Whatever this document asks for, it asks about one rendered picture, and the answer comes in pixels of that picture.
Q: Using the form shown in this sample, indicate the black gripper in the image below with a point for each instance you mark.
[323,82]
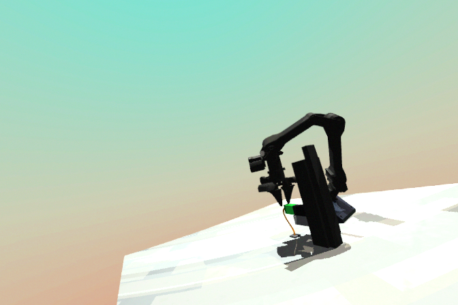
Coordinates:
[277,179]

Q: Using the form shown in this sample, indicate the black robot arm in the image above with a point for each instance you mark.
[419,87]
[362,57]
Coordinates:
[332,124]

